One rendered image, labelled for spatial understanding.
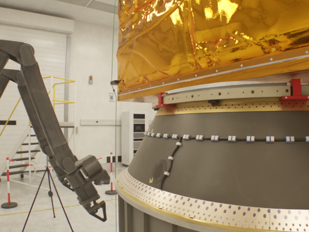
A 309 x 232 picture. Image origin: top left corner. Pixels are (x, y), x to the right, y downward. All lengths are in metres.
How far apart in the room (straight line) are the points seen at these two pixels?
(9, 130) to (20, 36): 3.02
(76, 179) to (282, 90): 0.90
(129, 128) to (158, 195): 7.56
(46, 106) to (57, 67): 7.93
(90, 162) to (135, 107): 8.95
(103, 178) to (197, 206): 0.40
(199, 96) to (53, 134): 0.72
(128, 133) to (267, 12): 7.96
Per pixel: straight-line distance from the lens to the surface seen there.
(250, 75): 1.16
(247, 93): 1.15
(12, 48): 0.86
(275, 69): 1.10
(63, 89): 8.69
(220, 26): 1.29
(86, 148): 8.98
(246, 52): 1.17
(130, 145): 8.74
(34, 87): 0.85
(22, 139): 6.24
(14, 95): 8.41
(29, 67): 0.85
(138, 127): 8.86
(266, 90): 1.14
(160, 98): 1.48
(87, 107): 8.97
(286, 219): 1.00
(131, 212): 1.44
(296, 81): 1.15
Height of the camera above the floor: 1.55
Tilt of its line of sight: 2 degrees up
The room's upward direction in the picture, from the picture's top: straight up
